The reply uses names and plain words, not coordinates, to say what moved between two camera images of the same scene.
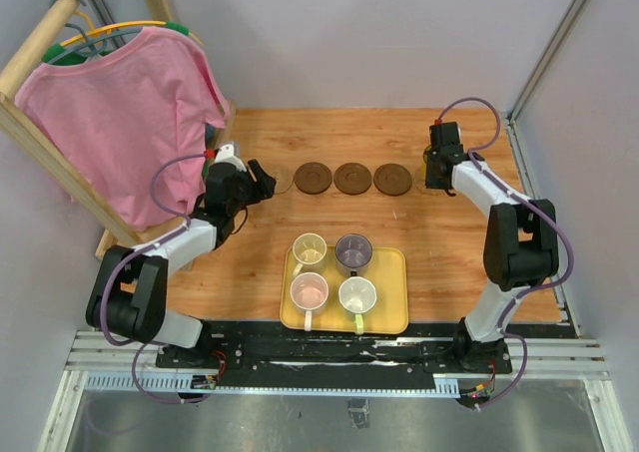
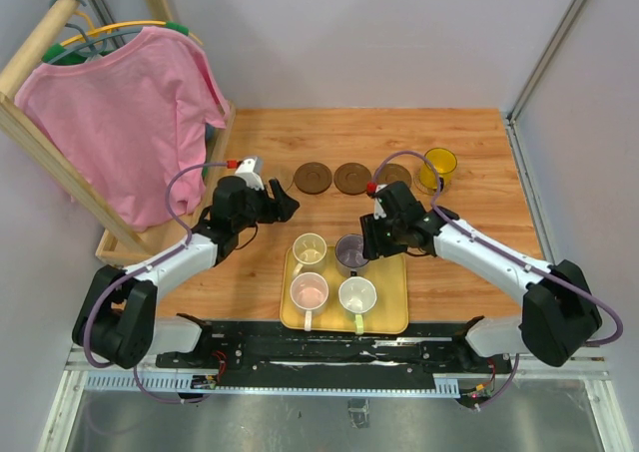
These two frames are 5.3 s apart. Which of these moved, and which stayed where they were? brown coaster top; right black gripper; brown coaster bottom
Moved: right black gripper
Stayed: brown coaster top; brown coaster bottom
